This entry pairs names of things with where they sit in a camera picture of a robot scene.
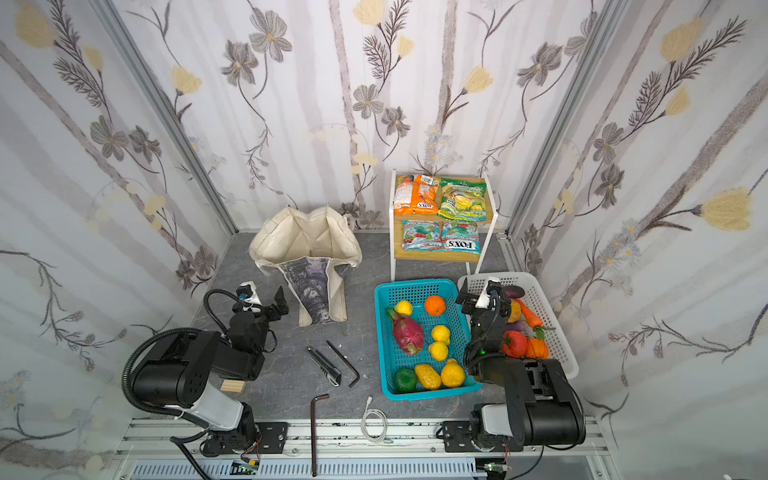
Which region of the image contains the small yellow lemon top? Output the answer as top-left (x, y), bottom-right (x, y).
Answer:
top-left (394, 300), bottom-right (413, 317)

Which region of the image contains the cream canvas tote bag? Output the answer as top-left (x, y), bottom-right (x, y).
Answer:
top-left (248, 206), bottom-right (363, 327)

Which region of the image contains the pink dragon fruit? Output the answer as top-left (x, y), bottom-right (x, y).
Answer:
top-left (386, 308), bottom-right (425, 356)

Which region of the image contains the green yellow candy bag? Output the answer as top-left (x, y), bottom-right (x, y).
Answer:
top-left (437, 178), bottom-right (487, 222)

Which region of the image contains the orange candy bag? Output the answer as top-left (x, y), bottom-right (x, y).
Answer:
top-left (393, 175), bottom-right (439, 215)

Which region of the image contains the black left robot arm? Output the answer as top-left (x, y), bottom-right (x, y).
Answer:
top-left (121, 282), bottom-right (289, 457)

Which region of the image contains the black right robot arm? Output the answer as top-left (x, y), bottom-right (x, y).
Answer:
top-left (436, 279), bottom-right (587, 453)

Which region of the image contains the teal mint candy bag right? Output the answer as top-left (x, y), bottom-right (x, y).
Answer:
top-left (440, 221), bottom-right (482, 255)

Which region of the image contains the purple eggplant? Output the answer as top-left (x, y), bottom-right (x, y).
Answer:
top-left (502, 285), bottom-right (526, 300)

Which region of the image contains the yellow bell pepper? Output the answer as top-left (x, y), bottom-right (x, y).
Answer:
top-left (507, 299), bottom-right (523, 324)

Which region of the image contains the red tomato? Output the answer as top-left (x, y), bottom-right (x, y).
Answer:
top-left (501, 330), bottom-right (528, 359)

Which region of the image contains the orange fruit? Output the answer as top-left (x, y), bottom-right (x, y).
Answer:
top-left (424, 295), bottom-right (447, 317)

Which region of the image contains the orange carrot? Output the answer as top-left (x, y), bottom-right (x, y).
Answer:
top-left (516, 299), bottom-right (543, 329)

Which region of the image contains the small orange pumpkin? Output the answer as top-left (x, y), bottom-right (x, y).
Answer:
top-left (525, 338), bottom-right (549, 360)

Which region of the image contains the teal plastic basket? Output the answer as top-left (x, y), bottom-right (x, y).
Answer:
top-left (374, 279), bottom-right (481, 401)

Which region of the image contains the small wooden block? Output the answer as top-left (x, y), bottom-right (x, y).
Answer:
top-left (220, 379), bottom-right (246, 394)

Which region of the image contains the yellow pear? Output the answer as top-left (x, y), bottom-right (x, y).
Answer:
top-left (440, 358), bottom-right (466, 388)

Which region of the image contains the white plastic basket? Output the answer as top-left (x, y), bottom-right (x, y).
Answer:
top-left (457, 272), bottom-right (579, 380)

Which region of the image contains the black utility knife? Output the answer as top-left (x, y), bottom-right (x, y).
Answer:
top-left (307, 346), bottom-right (342, 387)

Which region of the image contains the white wooden two-tier shelf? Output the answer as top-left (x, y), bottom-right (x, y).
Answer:
top-left (387, 169), bottom-right (498, 282)

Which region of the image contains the large black hex key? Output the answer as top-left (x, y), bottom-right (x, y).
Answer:
top-left (310, 393), bottom-right (330, 478)

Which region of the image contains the green lime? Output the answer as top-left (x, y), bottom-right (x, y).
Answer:
top-left (393, 367), bottom-right (419, 394)

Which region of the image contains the small black hex key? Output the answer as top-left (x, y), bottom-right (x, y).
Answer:
top-left (326, 340), bottom-right (361, 389)

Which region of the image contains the small green circuit board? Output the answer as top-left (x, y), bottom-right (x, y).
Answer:
top-left (228, 461), bottom-right (259, 478)

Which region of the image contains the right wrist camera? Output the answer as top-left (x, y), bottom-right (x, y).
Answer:
top-left (476, 277), bottom-right (499, 311)

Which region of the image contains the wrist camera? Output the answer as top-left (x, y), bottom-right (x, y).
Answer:
top-left (476, 277), bottom-right (499, 311)
top-left (236, 281), bottom-right (262, 308)

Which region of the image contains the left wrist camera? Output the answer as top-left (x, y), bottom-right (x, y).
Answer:
top-left (236, 281), bottom-right (262, 308)

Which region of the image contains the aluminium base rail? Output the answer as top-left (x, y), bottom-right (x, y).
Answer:
top-left (103, 419), bottom-right (621, 479)

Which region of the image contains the white coiled cable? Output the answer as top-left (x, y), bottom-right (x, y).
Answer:
top-left (359, 395), bottom-right (389, 445)

